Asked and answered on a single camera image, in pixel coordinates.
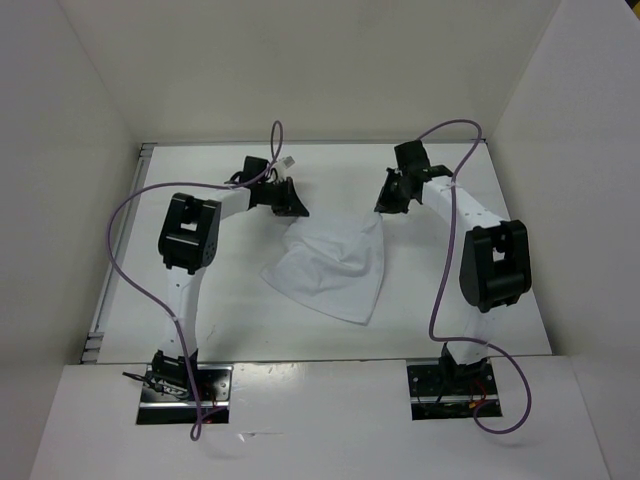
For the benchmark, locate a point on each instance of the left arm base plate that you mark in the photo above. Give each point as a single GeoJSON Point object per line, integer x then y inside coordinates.
{"type": "Point", "coordinates": [164, 404]}

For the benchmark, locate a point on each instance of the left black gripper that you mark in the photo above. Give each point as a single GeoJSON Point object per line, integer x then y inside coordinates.
{"type": "Point", "coordinates": [289, 204]}

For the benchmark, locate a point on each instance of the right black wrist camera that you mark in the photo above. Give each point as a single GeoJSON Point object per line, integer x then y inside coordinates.
{"type": "Point", "coordinates": [411, 156]}

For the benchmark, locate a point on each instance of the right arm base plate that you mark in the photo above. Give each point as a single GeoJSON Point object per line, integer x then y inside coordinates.
{"type": "Point", "coordinates": [431, 398]}

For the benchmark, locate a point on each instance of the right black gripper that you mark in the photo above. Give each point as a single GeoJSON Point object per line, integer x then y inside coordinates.
{"type": "Point", "coordinates": [385, 204]}

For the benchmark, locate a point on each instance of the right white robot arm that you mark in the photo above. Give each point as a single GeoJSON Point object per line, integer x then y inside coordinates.
{"type": "Point", "coordinates": [487, 261]}

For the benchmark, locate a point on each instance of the white skirt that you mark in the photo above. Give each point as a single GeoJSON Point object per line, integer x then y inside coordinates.
{"type": "Point", "coordinates": [333, 264]}

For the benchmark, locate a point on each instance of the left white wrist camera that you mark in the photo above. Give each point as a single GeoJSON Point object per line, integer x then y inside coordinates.
{"type": "Point", "coordinates": [280, 168]}

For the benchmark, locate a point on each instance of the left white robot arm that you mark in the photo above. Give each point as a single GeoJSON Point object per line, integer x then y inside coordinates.
{"type": "Point", "coordinates": [188, 244]}

